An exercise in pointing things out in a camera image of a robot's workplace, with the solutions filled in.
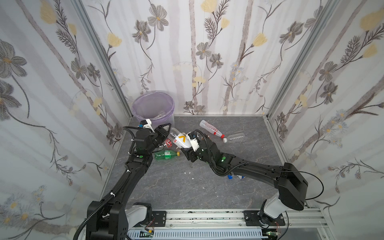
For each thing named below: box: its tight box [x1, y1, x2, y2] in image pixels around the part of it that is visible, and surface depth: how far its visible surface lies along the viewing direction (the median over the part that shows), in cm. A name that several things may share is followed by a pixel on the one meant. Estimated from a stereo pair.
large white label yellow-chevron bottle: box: [169, 127, 192, 149], surface depth 75 cm
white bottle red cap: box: [199, 119, 225, 139], surface depth 109 cm
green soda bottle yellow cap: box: [154, 150, 181, 160], surface depth 95 cm
